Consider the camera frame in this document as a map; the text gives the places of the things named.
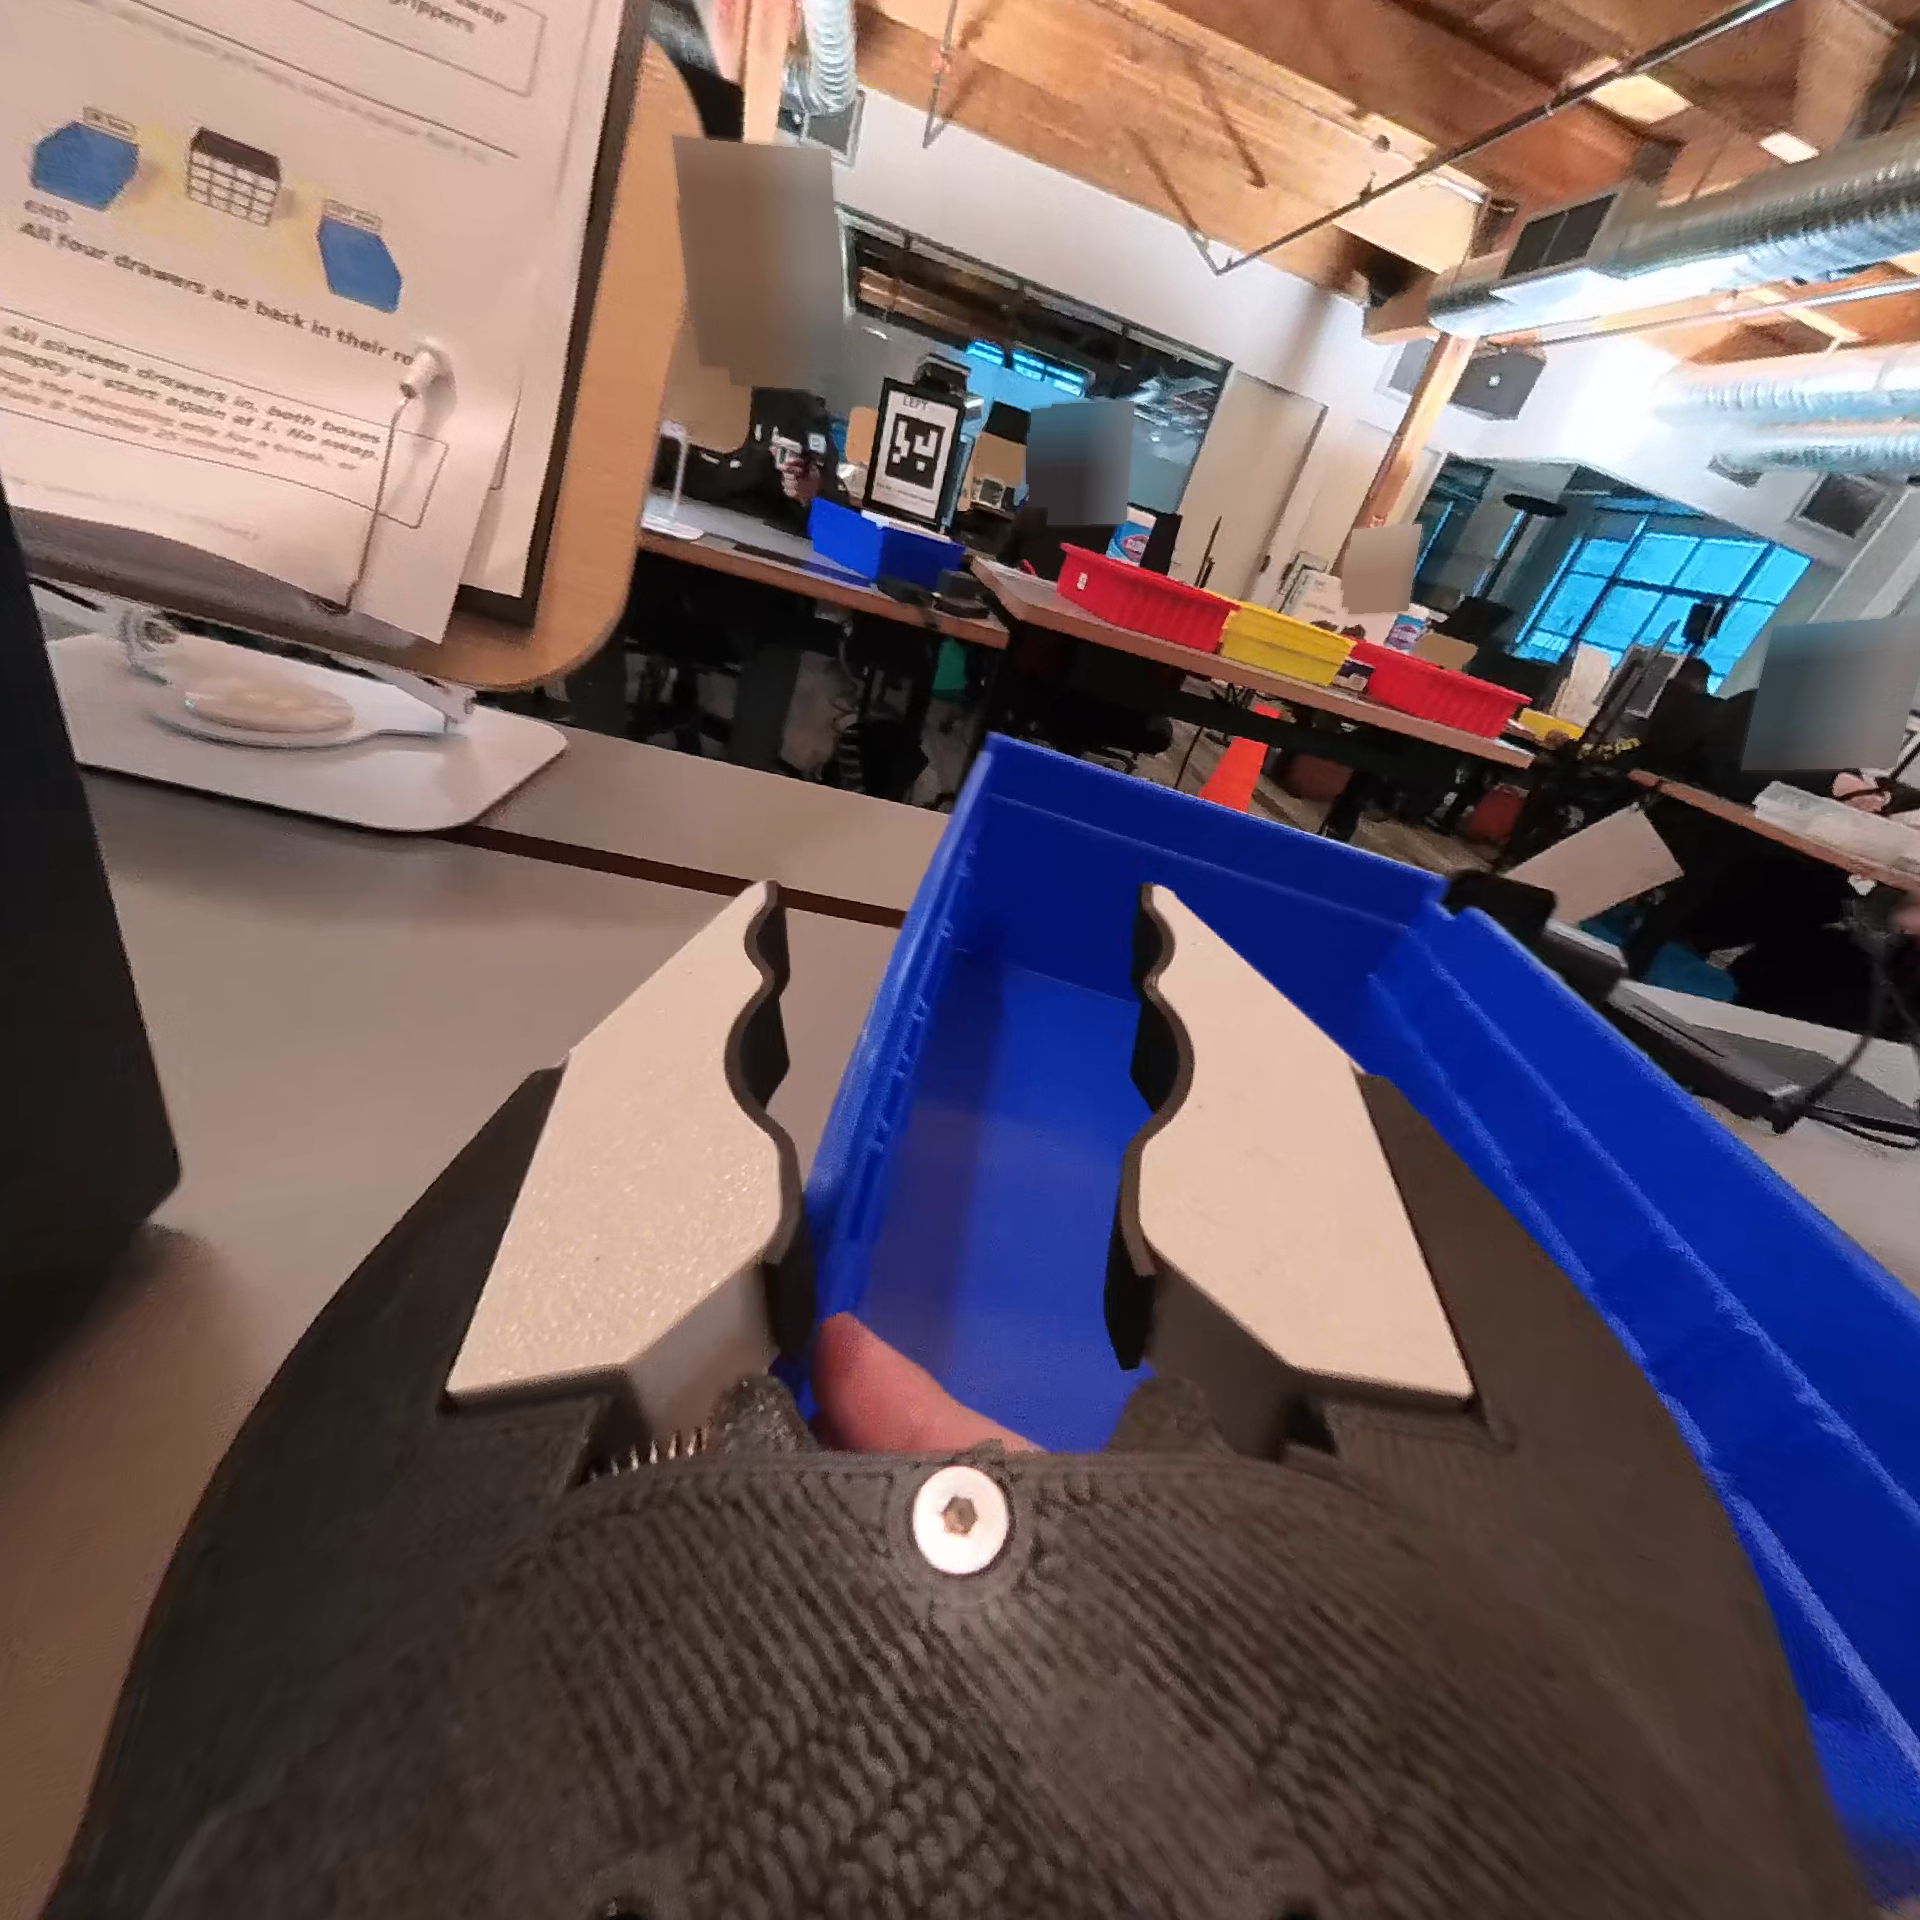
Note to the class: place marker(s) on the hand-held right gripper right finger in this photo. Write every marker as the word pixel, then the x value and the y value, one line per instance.
pixel 1289 1201

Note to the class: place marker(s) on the blue plastic bin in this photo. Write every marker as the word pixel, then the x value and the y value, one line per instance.
pixel 1651 1201

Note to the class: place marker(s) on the round spiral air duct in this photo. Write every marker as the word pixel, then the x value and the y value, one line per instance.
pixel 1800 407
pixel 1724 224

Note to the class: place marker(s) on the printed instruction sheet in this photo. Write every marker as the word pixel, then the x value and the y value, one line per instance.
pixel 225 375

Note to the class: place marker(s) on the wooden table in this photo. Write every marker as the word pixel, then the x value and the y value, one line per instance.
pixel 749 559
pixel 1108 634

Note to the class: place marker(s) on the orange traffic cone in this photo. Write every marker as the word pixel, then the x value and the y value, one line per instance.
pixel 1237 781

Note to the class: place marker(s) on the white stand base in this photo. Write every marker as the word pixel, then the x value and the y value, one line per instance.
pixel 435 773

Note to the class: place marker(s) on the dark flat pad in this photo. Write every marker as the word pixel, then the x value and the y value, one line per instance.
pixel 1770 1067

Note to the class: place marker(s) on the person's right hand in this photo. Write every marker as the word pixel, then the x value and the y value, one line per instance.
pixel 901 1395

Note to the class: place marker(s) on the black clip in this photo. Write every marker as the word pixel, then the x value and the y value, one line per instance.
pixel 1499 903

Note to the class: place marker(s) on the black drawer cabinet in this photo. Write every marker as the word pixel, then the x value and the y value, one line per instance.
pixel 59 974

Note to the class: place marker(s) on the wooden display board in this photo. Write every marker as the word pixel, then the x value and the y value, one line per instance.
pixel 628 451

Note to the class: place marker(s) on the grey card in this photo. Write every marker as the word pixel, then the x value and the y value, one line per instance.
pixel 1598 869

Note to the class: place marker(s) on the clear acrylic holder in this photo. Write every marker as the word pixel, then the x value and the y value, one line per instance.
pixel 254 709

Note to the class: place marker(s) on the yellow plastic tray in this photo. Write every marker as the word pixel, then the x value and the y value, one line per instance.
pixel 1289 642

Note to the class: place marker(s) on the small blue tray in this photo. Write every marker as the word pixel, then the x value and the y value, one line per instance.
pixel 877 542

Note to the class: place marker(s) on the framed marker sign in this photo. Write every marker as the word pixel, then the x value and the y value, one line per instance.
pixel 914 451

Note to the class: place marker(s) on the large window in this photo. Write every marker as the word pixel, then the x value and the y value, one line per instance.
pixel 1665 599

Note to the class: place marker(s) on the grey desk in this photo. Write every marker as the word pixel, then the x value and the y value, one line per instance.
pixel 374 1049

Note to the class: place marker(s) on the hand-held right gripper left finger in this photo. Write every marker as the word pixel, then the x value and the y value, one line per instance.
pixel 645 1170

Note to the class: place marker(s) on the red plastic tray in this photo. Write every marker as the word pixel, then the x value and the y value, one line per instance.
pixel 1433 686
pixel 1141 592

